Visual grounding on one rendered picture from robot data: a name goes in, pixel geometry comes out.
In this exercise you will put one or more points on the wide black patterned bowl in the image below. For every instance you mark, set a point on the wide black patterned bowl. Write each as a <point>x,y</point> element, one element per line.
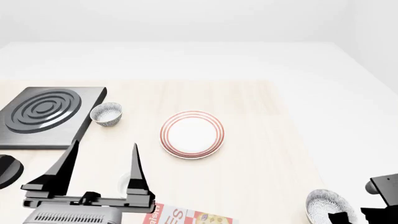
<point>323,204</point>

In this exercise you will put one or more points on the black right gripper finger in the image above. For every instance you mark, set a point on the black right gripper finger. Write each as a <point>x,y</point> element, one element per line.
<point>339,219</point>

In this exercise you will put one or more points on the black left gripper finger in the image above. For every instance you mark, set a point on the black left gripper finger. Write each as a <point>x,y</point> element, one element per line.
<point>60,172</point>
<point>136,179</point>

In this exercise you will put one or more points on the white plate with red rings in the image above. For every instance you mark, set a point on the white plate with red rings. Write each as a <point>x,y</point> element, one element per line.
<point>191,135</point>

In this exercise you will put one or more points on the small black patterned bowl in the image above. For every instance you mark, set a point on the small black patterned bowl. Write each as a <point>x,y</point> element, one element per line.
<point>105,114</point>

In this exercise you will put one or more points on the black round knob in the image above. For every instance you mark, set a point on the black round knob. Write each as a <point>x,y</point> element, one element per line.
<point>9,170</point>

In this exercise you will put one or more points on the cookies box red and white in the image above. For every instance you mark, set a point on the cookies box red and white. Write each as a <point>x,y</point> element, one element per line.
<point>186,217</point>

